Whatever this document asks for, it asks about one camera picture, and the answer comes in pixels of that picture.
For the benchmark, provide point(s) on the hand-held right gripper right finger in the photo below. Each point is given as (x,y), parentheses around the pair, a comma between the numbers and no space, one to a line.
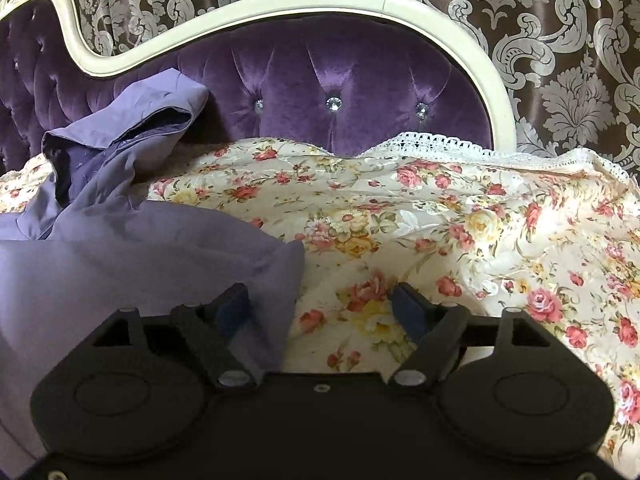
(407,310)

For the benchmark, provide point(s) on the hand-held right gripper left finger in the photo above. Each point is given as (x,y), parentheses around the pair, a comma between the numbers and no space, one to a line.
(232,310)

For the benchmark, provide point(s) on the purple hooded jacket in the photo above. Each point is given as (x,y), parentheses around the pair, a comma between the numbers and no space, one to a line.
(125,260)

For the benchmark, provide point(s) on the floral quilted blanket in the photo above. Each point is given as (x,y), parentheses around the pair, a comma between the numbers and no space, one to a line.
(450,220)

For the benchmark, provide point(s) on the purple tufted headboard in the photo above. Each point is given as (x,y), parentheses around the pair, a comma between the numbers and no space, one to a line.
(325,70)

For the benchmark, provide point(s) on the brown damask curtain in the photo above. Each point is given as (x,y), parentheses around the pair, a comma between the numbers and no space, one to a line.
(550,20)

